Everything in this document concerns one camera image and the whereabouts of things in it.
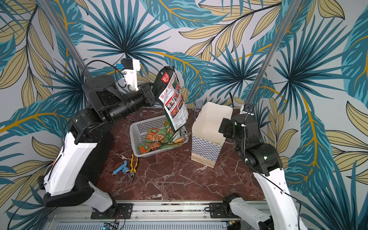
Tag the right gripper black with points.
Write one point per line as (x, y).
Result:
(227, 128)

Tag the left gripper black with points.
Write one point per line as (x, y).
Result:
(148, 93)

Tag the large dark seasoning packet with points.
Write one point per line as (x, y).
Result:
(168, 94)

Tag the white blue checkered paper bag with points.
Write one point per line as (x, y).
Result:
(207, 142)

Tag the grey plastic basket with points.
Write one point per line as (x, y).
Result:
(139, 131)

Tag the green orange soup packet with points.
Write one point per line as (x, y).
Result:
(162, 136)

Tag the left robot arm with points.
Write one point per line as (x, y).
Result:
(87, 141)

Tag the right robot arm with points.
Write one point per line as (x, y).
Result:
(267, 167)

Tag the green orange condiment packet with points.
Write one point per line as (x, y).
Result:
(149, 146)

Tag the yellow black pliers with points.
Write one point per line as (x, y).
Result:
(133, 166)

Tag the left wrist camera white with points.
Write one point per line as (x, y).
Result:
(129, 68)

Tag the blue handled tool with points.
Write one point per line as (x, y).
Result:
(123, 168)

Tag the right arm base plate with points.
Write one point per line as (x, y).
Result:
(220, 210)

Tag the aluminium front rail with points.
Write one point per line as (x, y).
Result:
(149, 210)

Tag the right aluminium corner post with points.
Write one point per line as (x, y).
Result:
(291, 11)

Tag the aluminium corner post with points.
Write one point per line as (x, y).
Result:
(65, 17)
(291, 11)

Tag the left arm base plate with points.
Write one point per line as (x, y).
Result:
(116, 211)

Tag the left aluminium corner post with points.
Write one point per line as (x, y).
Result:
(65, 17)

